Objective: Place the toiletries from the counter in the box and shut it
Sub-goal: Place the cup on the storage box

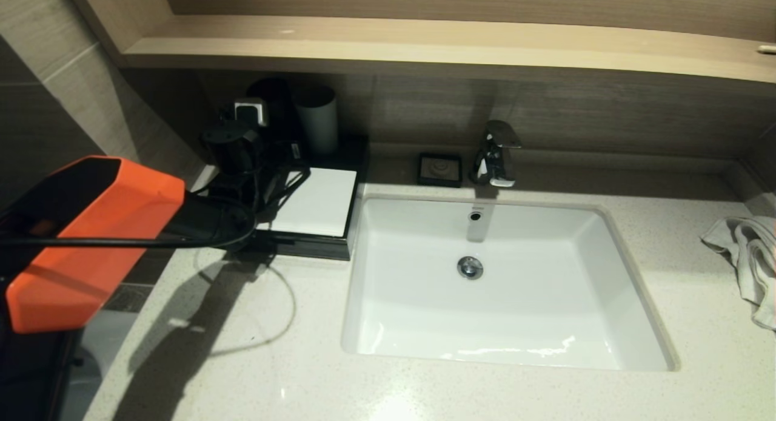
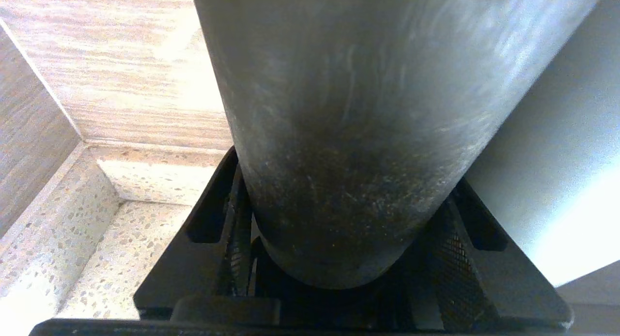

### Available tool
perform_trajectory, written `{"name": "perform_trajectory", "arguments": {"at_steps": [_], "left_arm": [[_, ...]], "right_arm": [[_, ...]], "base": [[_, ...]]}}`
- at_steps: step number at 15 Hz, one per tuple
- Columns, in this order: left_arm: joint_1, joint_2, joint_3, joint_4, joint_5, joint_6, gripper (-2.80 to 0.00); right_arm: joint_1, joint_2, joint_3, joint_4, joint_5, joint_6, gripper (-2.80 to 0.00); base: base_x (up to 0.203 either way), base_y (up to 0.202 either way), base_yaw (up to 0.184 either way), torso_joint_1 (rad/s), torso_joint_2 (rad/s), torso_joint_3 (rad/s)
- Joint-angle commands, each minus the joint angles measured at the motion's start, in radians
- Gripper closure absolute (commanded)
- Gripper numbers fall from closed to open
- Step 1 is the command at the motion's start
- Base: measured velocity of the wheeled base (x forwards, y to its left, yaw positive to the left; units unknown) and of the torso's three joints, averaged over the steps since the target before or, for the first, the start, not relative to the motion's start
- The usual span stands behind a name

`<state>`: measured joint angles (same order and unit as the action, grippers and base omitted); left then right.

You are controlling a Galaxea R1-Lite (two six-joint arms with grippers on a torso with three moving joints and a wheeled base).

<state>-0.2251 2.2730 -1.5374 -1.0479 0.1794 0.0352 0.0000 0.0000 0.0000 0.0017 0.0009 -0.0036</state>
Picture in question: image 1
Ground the black cylinder container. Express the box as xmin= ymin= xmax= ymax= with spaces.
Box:
xmin=246 ymin=77 xmax=301 ymax=147

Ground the black amenity drawer box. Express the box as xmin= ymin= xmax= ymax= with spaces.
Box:
xmin=242 ymin=133 xmax=370 ymax=261

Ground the grey cup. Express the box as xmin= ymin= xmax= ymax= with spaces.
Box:
xmin=296 ymin=86 xmax=339 ymax=157

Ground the black square soap dish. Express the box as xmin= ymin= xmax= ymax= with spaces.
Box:
xmin=417 ymin=153 xmax=463 ymax=189

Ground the chrome faucet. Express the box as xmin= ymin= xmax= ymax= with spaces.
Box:
xmin=470 ymin=121 xmax=521 ymax=189

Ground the light wooden shelf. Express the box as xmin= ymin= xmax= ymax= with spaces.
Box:
xmin=124 ymin=16 xmax=776 ymax=86

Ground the white ceramic sink basin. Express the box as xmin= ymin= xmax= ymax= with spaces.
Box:
xmin=341 ymin=194 xmax=680 ymax=372

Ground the white towel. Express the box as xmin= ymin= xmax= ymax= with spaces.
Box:
xmin=700 ymin=218 xmax=776 ymax=332

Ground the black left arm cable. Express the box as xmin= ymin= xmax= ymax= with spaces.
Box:
xmin=0 ymin=166 xmax=311 ymax=252

